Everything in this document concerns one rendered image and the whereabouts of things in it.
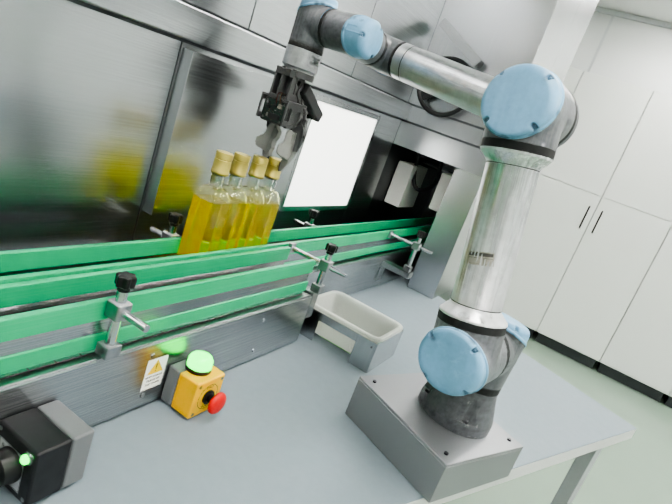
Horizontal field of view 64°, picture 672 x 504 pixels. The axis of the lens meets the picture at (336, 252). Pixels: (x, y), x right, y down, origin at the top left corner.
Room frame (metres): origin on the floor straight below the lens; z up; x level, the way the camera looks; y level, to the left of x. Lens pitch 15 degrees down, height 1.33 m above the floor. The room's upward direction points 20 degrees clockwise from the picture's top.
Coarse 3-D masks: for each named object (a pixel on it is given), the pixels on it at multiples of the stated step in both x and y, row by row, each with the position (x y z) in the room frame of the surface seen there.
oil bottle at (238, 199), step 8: (224, 184) 1.09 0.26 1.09; (232, 192) 1.06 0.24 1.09; (240, 192) 1.08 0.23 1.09; (232, 200) 1.06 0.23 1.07; (240, 200) 1.08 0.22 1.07; (232, 208) 1.06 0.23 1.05; (240, 208) 1.08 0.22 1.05; (232, 216) 1.07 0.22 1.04; (240, 216) 1.09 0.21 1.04; (224, 224) 1.06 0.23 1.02; (232, 224) 1.07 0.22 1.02; (240, 224) 1.10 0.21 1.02; (224, 232) 1.06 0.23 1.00; (232, 232) 1.08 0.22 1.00; (224, 240) 1.06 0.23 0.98; (232, 240) 1.09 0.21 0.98; (224, 248) 1.07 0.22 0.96; (232, 248) 1.10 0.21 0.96
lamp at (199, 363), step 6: (192, 354) 0.82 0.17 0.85; (198, 354) 0.82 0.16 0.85; (204, 354) 0.83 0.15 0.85; (192, 360) 0.81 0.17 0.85; (198, 360) 0.81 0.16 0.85; (204, 360) 0.81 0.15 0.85; (210, 360) 0.82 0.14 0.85; (186, 366) 0.81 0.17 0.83; (192, 366) 0.81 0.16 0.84; (198, 366) 0.81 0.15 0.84; (204, 366) 0.81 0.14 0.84; (210, 366) 0.82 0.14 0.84; (192, 372) 0.81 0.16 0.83; (198, 372) 0.81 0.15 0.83; (204, 372) 0.81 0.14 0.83; (210, 372) 0.83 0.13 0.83
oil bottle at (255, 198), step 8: (248, 192) 1.12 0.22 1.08; (256, 192) 1.13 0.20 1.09; (248, 200) 1.11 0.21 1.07; (256, 200) 1.12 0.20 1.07; (264, 200) 1.15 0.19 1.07; (248, 208) 1.11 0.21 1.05; (256, 208) 1.13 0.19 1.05; (248, 216) 1.11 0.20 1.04; (256, 216) 1.14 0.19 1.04; (248, 224) 1.12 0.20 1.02; (256, 224) 1.15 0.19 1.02; (240, 232) 1.11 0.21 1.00; (248, 232) 1.13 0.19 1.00; (240, 240) 1.11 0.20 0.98; (248, 240) 1.14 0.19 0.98
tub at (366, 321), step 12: (324, 300) 1.35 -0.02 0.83; (336, 300) 1.41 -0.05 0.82; (348, 300) 1.40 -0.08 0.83; (324, 312) 1.25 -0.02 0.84; (336, 312) 1.41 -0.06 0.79; (348, 312) 1.39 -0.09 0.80; (360, 312) 1.38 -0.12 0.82; (372, 312) 1.37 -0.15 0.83; (348, 324) 1.22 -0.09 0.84; (360, 324) 1.37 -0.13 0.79; (372, 324) 1.36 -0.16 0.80; (384, 324) 1.35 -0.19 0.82; (396, 324) 1.34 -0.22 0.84; (372, 336) 1.19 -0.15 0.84; (384, 336) 1.22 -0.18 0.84
